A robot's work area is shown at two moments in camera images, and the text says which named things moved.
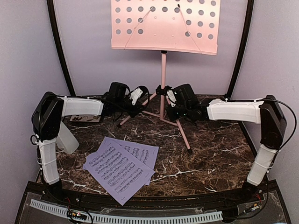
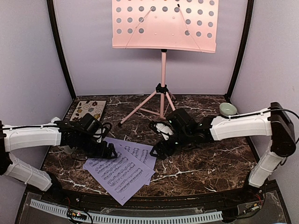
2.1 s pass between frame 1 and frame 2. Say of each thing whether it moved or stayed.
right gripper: moved
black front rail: stayed
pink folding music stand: stayed
